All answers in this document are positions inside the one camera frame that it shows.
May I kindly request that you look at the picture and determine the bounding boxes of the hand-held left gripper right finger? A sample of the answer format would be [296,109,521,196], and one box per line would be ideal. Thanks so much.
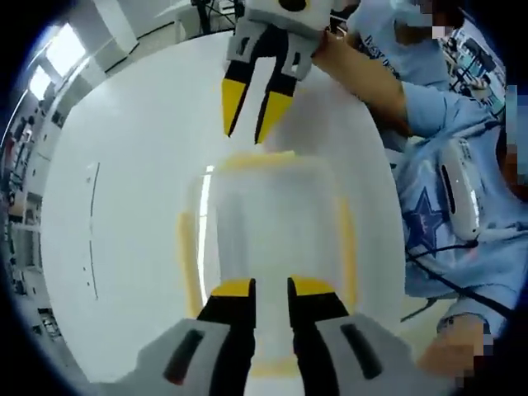
[287,275,449,396]

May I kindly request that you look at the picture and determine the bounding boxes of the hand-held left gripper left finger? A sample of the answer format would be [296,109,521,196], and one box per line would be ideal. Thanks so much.
[92,278,257,396]

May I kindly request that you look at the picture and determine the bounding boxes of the clear storage box yellow latches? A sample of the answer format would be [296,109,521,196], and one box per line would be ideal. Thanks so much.
[175,150,360,379]

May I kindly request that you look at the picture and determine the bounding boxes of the person in blue shirt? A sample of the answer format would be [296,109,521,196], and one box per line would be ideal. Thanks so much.
[348,0,523,331]

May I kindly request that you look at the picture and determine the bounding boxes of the white chest-worn device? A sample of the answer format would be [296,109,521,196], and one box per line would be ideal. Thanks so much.
[436,138,483,243]

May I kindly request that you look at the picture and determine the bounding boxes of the black cable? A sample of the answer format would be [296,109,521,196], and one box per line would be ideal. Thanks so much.
[405,238,521,317]

